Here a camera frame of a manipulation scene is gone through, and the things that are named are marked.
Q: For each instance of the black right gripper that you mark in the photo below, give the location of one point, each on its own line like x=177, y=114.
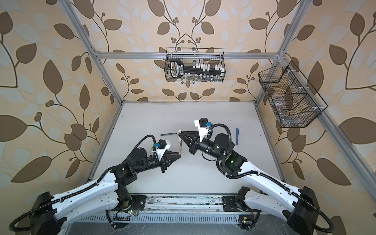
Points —
x=195, y=135

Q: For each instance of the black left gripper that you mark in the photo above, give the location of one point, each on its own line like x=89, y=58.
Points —
x=165, y=160

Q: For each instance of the blue pen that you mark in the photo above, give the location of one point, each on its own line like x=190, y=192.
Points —
x=237, y=136

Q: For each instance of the beige pen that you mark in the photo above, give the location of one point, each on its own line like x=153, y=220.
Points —
x=180, y=147

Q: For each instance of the beige pen cap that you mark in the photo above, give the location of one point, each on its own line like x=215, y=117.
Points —
x=179, y=138

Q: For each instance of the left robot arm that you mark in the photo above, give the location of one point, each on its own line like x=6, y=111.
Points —
x=55, y=212

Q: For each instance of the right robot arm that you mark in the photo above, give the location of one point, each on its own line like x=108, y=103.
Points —
x=298, y=207

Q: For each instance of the green pen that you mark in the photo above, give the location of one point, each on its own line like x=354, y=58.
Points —
x=168, y=134

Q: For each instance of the black tool in basket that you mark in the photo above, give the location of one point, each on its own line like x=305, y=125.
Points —
x=179, y=69

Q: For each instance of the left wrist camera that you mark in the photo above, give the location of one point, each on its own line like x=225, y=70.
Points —
x=161, y=147

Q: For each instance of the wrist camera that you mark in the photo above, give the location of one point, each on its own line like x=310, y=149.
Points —
x=161, y=147
x=203, y=126

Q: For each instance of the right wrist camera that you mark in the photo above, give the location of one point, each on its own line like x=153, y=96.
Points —
x=203, y=126

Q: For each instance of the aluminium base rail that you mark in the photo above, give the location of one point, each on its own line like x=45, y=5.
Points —
x=183, y=203

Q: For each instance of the rear wire basket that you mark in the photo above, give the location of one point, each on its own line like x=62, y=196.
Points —
x=210, y=55

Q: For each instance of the side wire basket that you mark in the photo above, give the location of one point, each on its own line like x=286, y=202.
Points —
x=294, y=100

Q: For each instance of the aluminium frame post left rear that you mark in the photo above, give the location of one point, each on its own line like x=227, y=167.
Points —
x=85, y=40

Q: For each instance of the aluminium frame post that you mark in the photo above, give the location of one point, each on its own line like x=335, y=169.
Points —
x=85, y=40
x=280, y=55

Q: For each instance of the aluminium frame post right rear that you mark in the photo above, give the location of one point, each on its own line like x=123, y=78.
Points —
x=280, y=55

